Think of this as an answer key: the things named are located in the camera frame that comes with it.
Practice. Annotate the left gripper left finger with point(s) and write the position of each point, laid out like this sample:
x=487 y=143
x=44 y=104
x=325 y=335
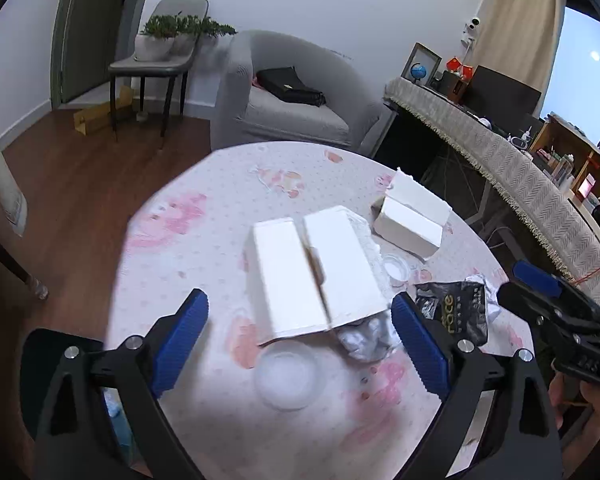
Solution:
x=74 y=435

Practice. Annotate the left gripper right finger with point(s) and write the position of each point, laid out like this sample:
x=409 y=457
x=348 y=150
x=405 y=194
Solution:
x=519 y=439

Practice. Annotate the black face snack bag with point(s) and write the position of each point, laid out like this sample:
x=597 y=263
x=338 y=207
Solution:
x=460 y=307

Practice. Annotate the silver foil ball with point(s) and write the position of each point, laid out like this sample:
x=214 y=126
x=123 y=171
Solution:
x=369 y=340

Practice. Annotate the white tissue box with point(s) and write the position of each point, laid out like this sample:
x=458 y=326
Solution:
x=410 y=216

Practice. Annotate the white cardboard box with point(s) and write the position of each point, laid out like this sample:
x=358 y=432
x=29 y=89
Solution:
x=313 y=275

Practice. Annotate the person's right hand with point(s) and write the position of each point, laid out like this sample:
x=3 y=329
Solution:
x=580 y=400

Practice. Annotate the beige fringed sideboard cloth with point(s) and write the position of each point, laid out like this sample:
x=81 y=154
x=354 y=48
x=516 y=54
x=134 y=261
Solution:
x=552 y=219

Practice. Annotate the wooden bookshelf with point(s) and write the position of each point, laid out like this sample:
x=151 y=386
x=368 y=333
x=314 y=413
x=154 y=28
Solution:
x=573 y=162

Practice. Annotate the white plastic lid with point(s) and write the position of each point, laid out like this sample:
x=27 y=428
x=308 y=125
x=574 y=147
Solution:
x=398 y=270

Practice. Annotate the pink cartoon round tablecloth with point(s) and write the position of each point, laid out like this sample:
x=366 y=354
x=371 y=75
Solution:
x=192 y=235

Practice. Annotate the clear plastic cup lid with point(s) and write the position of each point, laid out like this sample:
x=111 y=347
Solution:
x=288 y=376

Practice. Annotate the black computer monitor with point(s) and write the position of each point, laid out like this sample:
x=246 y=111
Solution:
x=502 y=100

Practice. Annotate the small blue globe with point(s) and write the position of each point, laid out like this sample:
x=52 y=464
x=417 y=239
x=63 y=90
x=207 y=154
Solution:
x=417 y=72

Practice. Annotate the cardboard box on floor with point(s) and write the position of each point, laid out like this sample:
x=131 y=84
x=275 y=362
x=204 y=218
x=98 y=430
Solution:
x=98 y=117

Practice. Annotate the beige curtain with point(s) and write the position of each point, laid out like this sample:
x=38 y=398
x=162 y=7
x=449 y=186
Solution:
x=519 y=38

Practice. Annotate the framed picture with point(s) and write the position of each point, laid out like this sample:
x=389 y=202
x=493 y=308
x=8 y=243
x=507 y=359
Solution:
x=428 y=58

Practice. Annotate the black bag on armchair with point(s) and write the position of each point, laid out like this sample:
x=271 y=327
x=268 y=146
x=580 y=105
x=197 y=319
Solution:
x=285 y=84

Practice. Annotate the grey armchair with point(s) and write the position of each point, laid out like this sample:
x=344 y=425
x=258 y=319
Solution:
x=244 y=112

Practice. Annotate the grey dining chair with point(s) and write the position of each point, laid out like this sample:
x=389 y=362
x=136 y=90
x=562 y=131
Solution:
x=177 y=66

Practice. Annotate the potted green plant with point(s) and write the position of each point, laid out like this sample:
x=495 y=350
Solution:
x=165 y=35

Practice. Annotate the grey door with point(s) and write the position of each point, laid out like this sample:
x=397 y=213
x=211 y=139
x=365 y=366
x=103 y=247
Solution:
x=88 y=36

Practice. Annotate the white security camera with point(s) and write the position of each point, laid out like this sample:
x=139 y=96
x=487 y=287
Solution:
x=470 y=33

